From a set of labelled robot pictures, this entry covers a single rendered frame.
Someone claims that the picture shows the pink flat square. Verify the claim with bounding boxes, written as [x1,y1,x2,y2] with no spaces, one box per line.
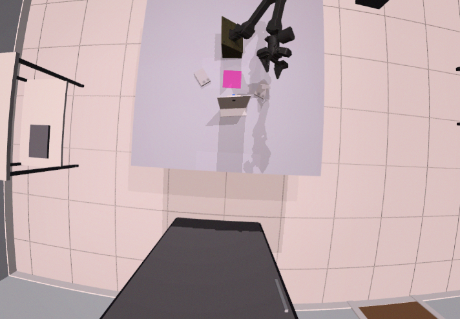
[223,70,242,88]

